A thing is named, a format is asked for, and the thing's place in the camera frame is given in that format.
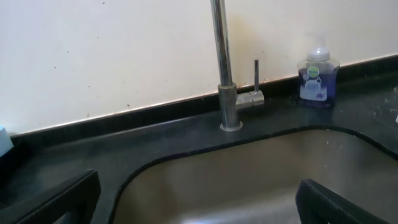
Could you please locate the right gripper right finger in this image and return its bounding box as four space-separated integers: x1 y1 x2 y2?
295 179 389 224

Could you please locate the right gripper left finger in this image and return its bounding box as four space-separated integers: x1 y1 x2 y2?
0 169 101 224

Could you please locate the black tray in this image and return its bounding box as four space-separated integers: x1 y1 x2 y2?
0 146 30 211

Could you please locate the steel sink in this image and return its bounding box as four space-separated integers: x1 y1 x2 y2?
110 124 398 224

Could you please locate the blue soap bottle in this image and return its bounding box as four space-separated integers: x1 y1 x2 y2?
297 37 341 108

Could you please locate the steel tap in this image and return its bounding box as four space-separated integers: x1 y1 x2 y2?
210 0 266 132

